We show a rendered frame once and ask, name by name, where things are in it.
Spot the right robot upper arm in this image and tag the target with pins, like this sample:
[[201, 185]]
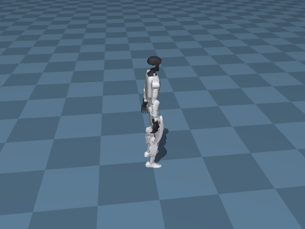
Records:
[[155, 85]]

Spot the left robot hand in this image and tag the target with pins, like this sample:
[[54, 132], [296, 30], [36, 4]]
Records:
[[144, 107]]

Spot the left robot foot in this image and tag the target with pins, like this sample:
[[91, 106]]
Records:
[[146, 154]]

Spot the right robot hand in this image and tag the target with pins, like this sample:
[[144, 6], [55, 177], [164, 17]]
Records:
[[155, 126]]

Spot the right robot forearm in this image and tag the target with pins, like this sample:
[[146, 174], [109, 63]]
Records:
[[155, 111]]

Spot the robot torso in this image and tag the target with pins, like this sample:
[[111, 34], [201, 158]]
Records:
[[148, 91]]

